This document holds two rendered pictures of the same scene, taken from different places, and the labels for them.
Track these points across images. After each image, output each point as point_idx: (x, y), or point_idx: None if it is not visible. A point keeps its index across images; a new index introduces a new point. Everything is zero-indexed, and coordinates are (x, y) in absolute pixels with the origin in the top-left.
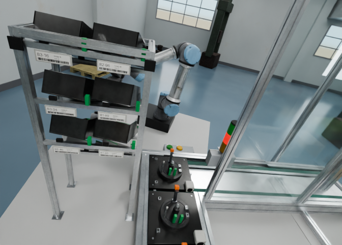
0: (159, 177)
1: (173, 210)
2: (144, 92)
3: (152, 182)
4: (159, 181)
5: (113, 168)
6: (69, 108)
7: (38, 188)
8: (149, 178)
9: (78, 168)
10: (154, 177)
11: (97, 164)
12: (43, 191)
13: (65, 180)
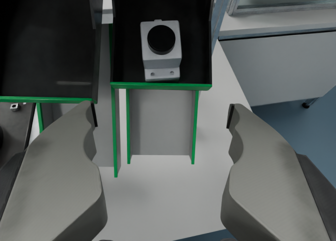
0: (5, 123)
1: None
2: None
3: (23, 108)
4: (7, 112)
5: (127, 174)
6: None
7: (227, 107)
8: (30, 116)
9: (197, 156)
10: (16, 119)
11: (165, 176)
12: (218, 104)
13: (202, 127)
